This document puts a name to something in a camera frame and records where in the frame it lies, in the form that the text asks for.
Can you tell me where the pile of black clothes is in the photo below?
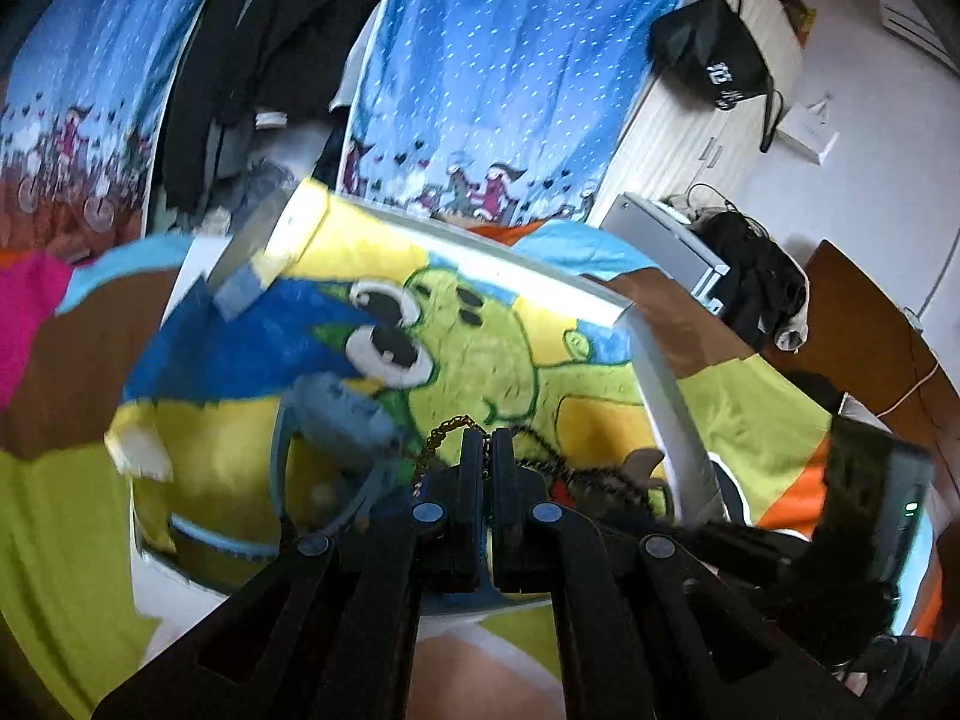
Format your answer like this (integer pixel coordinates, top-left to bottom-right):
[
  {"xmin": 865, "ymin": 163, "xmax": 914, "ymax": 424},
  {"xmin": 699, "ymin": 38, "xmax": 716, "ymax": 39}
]
[{"xmin": 690, "ymin": 210, "xmax": 811, "ymax": 353}]

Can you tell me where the white small box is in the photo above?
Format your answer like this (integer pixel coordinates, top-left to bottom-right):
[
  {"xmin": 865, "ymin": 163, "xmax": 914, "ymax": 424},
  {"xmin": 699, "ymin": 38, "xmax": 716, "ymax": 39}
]
[{"xmin": 776, "ymin": 94, "xmax": 839, "ymax": 166}]

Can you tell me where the white side table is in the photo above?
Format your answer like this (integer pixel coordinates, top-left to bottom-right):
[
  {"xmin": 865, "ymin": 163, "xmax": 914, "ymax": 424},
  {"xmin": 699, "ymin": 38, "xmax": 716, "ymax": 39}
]
[{"xmin": 600, "ymin": 191, "xmax": 732, "ymax": 316}]

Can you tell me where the white cable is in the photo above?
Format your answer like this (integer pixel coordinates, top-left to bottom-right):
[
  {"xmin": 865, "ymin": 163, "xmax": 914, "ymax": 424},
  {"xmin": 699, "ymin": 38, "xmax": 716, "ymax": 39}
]
[{"xmin": 877, "ymin": 307, "xmax": 942, "ymax": 417}]

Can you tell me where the green cartoon printed cloth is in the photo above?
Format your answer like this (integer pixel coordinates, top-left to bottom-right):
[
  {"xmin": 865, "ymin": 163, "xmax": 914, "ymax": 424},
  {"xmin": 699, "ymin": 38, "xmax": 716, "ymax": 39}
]
[{"xmin": 105, "ymin": 187, "xmax": 676, "ymax": 601}]

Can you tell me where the blue dotted curtain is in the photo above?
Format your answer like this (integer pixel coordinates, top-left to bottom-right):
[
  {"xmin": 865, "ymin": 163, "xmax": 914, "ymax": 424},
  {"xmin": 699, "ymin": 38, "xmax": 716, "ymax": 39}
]
[
  {"xmin": 337, "ymin": 0, "xmax": 706, "ymax": 224},
  {"xmin": 0, "ymin": 0, "xmax": 241, "ymax": 241}
]

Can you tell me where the dark bead necklace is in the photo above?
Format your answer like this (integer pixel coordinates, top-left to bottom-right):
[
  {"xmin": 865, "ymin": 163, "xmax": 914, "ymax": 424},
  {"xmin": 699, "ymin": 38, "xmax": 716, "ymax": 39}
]
[{"xmin": 517, "ymin": 424, "xmax": 676, "ymax": 520}]

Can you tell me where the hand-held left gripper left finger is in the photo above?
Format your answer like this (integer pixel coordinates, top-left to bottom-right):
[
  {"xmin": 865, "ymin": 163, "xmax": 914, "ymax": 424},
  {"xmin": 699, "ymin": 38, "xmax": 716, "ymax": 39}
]
[{"xmin": 90, "ymin": 426, "xmax": 488, "ymax": 720}]

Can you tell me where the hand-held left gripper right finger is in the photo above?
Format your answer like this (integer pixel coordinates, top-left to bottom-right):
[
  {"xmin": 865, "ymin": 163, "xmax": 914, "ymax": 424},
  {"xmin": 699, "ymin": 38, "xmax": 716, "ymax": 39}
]
[{"xmin": 491, "ymin": 426, "xmax": 875, "ymax": 720}]

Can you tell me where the white wardrobe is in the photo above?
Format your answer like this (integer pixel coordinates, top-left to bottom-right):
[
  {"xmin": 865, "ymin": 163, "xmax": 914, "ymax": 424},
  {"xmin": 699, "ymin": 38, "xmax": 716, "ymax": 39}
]
[{"xmin": 589, "ymin": 0, "xmax": 818, "ymax": 241}]

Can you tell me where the black drawstring bag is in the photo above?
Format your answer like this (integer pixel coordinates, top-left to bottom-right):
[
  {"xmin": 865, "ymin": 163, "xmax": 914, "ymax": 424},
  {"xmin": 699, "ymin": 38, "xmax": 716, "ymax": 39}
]
[{"xmin": 649, "ymin": 0, "xmax": 785, "ymax": 155}]

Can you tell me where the black hanging jacket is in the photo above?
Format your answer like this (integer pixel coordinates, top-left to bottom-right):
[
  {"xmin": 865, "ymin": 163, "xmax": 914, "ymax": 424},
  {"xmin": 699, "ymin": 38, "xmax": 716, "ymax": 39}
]
[{"xmin": 154, "ymin": 0, "xmax": 398, "ymax": 218}]

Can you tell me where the brown wooden headboard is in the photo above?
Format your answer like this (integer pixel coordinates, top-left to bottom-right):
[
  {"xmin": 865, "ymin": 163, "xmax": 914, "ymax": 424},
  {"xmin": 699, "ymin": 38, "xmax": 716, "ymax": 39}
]
[{"xmin": 765, "ymin": 240, "xmax": 960, "ymax": 440}]

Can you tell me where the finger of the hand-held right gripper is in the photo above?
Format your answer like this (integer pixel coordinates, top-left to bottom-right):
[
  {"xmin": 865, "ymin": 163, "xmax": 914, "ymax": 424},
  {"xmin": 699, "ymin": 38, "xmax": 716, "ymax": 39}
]
[{"xmin": 675, "ymin": 517, "xmax": 822, "ymax": 587}]

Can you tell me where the colourful cartoon printed blanket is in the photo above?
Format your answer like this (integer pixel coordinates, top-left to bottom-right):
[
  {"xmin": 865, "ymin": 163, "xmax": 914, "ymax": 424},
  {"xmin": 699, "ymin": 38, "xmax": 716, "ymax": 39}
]
[{"xmin": 0, "ymin": 217, "xmax": 946, "ymax": 720}]

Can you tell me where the gold chain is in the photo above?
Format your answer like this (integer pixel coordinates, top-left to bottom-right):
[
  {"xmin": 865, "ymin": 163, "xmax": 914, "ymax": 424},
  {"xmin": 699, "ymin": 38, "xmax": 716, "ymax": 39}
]
[{"xmin": 409, "ymin": 414, "xmax": 500, "ymax": 496}]

